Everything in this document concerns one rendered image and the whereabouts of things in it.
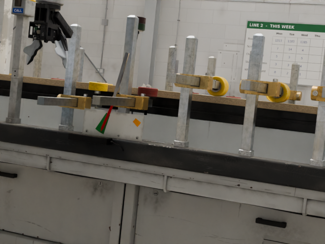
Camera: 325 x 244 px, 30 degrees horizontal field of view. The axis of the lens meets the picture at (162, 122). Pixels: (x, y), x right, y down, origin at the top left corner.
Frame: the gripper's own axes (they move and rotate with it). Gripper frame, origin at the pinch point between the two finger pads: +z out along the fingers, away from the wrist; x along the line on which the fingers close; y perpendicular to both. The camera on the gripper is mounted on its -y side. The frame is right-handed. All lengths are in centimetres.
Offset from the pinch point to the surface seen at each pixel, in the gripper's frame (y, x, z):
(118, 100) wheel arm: -25.6, 13.9, 8.8
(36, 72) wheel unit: -148, -109, 1
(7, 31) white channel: -136, -123, -22
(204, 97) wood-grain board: -62, 33, 5
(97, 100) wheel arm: -12.2, 12.9, 9.2
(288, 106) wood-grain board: -62, 67, 5
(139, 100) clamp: -39.4, 15.5, 8.5
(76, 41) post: -40.6, -15.0, -12.2
